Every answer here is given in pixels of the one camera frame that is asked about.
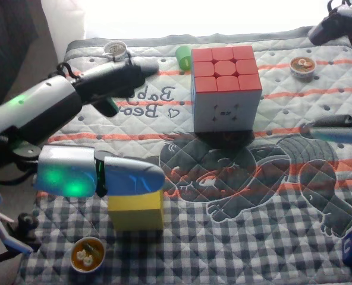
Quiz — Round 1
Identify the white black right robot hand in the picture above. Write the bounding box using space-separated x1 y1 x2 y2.
300 0 352 155

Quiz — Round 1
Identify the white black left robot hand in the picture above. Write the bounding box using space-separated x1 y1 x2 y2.
0 58 166 199

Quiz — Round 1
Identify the yellow block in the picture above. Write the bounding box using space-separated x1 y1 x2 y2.
107 189 165 232

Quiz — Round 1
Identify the Rubik's cube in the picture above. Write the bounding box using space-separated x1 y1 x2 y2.
190 45 263 134

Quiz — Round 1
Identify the green cylinder block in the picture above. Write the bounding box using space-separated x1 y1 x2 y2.
175 45 193 73

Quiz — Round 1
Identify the toy bowl with egg halves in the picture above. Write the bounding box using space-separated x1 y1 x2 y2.
288 55 316 80

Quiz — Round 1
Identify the toy bowl of orange soup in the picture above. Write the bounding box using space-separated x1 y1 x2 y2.
70 236 106 273

